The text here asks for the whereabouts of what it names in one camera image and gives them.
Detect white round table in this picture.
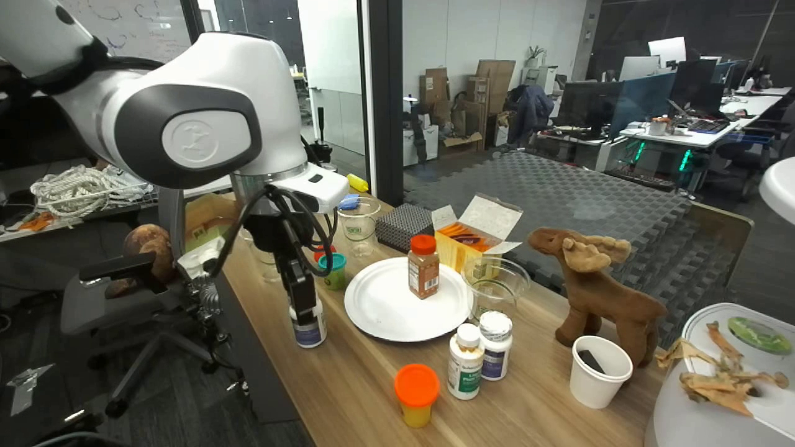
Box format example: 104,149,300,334
755,157,795,230

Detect lit computer monitor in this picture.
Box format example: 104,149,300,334
647,35,690,69

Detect white paper plate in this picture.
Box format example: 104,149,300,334
344,257,474,345

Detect white rope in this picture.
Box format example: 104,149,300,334
28,162,158,223

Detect orange-capped brown spice bottle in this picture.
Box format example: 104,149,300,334
406,232,442,300

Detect white office desk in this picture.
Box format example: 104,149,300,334
618,88,786,157

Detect brown round plush toy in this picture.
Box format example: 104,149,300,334
103,221,180,300

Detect brown moose plush toy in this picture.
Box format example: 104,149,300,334
526,226,669,371

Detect black computer monitor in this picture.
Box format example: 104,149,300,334
556,79,622,136

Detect yellow open tea box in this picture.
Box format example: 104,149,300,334
430,193,526,280

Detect brown cardboard box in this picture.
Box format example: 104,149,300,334
474,58,517,119
418,64,454,130

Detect tan wood scraps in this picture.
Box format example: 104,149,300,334
656,320,791,419

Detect white paper scrap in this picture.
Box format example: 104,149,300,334
6,362,58,419

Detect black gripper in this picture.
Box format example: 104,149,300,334
245,189,323,329

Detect grey office chair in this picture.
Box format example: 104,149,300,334
58,246,249,419

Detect white pill bottle green label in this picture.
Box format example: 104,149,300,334
444,320,488,403

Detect grey patterned box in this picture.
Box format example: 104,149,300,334
374,202,438,253

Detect black vertical pole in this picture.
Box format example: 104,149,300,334
176,0,207,42

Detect tan wrist-mounted block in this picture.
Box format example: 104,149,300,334
175,234,230,280

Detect clear plastic cup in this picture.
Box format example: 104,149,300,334
463,253,531,320
333,196,382,257

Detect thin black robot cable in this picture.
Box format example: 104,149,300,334
205,181,338,280

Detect small black object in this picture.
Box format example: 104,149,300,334
576,347,610,376

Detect white paper cup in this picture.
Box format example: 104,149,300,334
569,334,637,413

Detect green flat round object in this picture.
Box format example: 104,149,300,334
726,316,795,359

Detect white plastic bin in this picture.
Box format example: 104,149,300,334
643,300,795,447

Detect white pill bottle blue label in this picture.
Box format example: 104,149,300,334
288,300,329,352
478,309,517,386

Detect dark foam floor mat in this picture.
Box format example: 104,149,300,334
402,146,758,338

